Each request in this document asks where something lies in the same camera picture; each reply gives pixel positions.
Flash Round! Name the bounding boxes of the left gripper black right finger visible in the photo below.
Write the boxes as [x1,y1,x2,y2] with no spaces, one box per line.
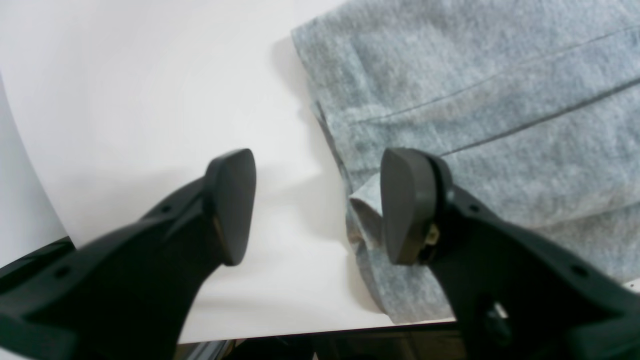
[380,148,640,360]

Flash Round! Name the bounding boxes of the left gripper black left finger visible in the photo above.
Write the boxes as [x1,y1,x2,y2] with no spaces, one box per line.
[0,148,257,360]

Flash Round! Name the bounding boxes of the grey T-shirt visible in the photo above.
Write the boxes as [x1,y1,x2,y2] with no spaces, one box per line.
[291,0,640,324]

